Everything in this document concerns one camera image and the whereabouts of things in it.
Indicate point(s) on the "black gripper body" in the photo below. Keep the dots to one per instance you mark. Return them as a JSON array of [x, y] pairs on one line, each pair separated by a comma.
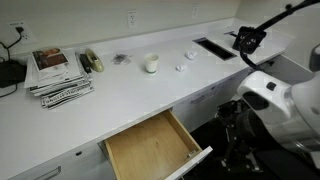
[[253, 124]]

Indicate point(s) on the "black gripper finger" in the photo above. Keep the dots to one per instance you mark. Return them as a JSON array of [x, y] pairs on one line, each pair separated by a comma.
[[231, 150], [251, 159]]

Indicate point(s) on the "white drawer with wooden inside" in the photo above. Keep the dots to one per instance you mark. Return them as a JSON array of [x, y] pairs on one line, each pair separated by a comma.
[[150, 146]]

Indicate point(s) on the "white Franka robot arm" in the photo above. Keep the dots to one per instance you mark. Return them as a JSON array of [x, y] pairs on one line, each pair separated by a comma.
[[293, 110]]

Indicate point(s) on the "open white cabinet door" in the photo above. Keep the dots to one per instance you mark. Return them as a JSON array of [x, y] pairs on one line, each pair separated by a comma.
[[286, 66]]

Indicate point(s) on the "white closed drawer with keyhole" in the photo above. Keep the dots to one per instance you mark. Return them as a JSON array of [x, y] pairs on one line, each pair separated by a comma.
[[70, 166]]

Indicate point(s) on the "black perforated robot table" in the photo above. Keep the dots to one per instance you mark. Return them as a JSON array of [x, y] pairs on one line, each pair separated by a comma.
[[290, 166]]

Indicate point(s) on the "closed white cabinet door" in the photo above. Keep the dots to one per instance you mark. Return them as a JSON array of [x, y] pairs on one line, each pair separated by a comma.
[[230, 85]]

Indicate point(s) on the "crumpled white paper ball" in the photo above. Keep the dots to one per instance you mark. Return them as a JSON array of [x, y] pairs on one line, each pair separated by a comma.
[[190, 55], [181, 67]]

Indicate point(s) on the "white paper cup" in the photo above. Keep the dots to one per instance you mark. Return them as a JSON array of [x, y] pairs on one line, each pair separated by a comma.
[[151, 64]]

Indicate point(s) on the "pile of metal paper clips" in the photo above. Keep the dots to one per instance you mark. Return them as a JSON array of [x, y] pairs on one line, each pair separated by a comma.
[[120, 59]]

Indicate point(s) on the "black stapler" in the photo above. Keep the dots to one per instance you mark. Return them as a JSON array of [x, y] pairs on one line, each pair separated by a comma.
[[85, 63]]

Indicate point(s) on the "magazine with black-white patterned edge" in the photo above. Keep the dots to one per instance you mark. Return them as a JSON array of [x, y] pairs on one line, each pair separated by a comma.
[[66, 96]]

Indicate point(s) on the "stack of white magazines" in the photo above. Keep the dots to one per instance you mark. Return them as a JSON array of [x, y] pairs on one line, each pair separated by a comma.
[[71, 71]]

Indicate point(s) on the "magazine with brown photo cover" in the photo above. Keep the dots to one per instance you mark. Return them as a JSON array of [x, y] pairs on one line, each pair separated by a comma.
[[50, 60]]

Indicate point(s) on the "flat rectangular box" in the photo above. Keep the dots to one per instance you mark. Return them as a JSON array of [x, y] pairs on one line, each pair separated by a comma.
[[11, 74]]

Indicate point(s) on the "white wall outlet with plug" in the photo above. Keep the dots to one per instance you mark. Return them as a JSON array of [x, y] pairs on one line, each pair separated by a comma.
[[27, 33]]

